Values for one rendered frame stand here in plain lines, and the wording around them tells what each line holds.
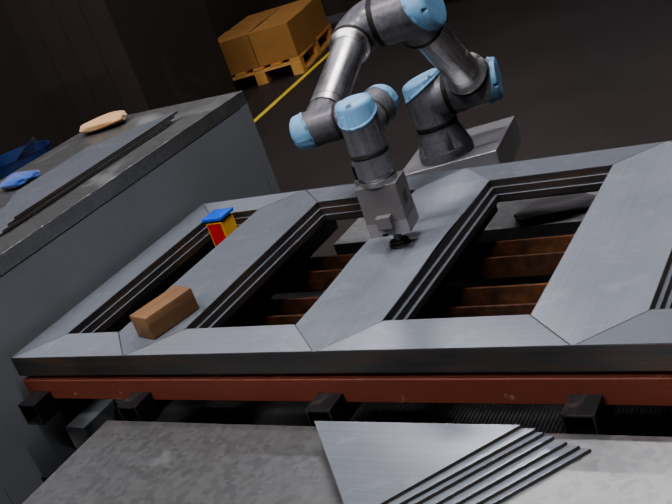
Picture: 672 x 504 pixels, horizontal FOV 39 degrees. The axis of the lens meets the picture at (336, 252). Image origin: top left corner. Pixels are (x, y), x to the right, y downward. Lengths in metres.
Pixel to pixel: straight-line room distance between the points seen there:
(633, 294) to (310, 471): 0.56
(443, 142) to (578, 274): 1.06
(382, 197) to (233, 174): 1.03
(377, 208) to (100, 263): 0.81
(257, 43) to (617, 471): 7.31
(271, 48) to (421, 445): 7.12
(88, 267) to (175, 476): 0.81
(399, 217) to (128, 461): 0.67
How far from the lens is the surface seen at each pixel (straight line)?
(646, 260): 1.58
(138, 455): 1.77
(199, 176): 2.65
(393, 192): 1.79
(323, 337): 1.63
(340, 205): 2.25
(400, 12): 2.16
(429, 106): 2.55
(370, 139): 1.76
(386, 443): 1.44
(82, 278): 2.32
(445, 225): 1.89
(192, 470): 1.65
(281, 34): 8.31
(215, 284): 2.03
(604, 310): 1.46
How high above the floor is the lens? 1.58
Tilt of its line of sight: 22 degrees down
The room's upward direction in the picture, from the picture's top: 20 degrees counter-clockwise
